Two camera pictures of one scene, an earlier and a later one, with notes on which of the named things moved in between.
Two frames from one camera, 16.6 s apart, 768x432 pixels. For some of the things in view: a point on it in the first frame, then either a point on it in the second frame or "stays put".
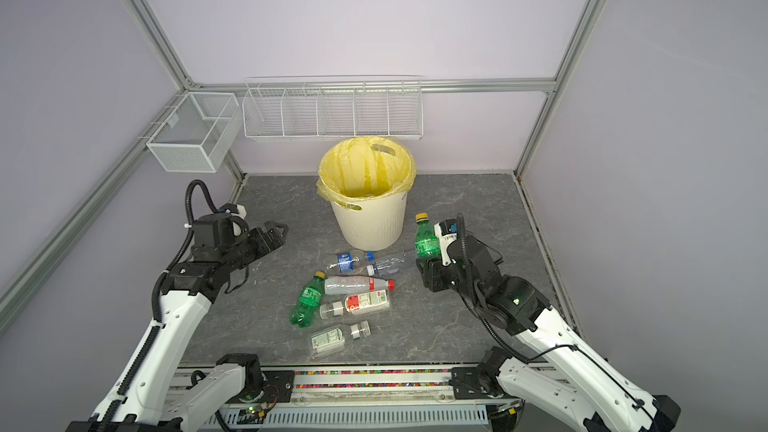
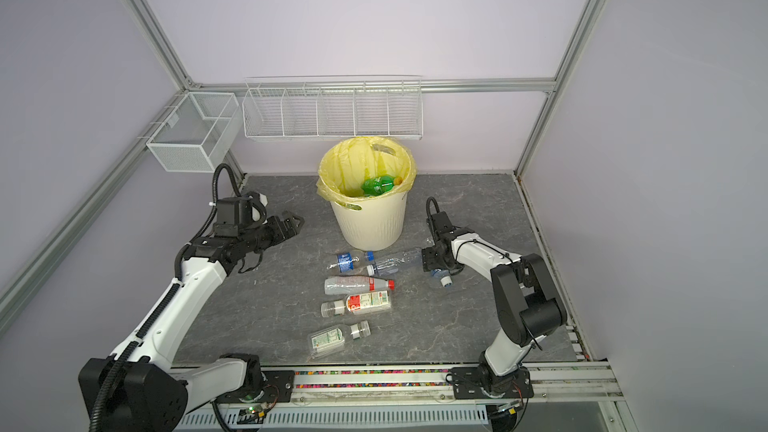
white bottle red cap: [353, 283] stays put
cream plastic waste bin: [375, 227] stays put
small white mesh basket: [202, 135] stays put
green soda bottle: [308, 301] to [377, 185]
